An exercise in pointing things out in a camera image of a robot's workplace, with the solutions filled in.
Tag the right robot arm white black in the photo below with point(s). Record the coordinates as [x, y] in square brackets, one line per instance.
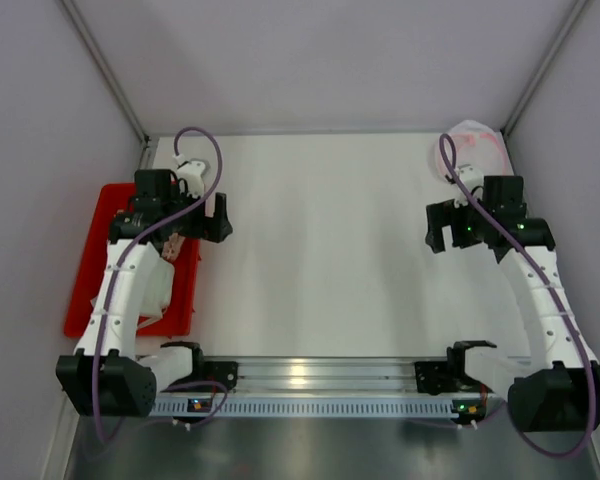
[559, 390]

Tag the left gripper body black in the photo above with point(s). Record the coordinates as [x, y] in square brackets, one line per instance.
[218, 218]

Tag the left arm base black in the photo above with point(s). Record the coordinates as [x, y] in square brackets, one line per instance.
[203, 369]

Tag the aluminium mounting rail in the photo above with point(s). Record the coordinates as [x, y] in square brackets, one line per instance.
[317, 375]

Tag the pink lace bra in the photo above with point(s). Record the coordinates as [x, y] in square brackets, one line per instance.
[172, 247]

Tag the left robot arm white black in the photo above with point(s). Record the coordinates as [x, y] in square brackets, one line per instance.
[103, 377]

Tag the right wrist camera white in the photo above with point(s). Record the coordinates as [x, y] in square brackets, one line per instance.
[473, 180]

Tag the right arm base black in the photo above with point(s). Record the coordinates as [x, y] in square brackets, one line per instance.
[435, 377]

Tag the slotted cable duct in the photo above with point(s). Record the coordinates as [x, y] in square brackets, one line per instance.
[394, 406]

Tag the red plastic bin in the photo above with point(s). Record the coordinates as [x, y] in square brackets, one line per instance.
[176, 320]

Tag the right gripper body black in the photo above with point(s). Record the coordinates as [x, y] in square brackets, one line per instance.
[441, 225]

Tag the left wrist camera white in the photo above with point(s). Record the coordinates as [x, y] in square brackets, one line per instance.
[193, 172]

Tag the spare white mesh laundry bag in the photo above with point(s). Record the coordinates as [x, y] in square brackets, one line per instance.
[477, 145]

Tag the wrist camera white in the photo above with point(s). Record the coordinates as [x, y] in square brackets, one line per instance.
[193, 172]
[473, 180]

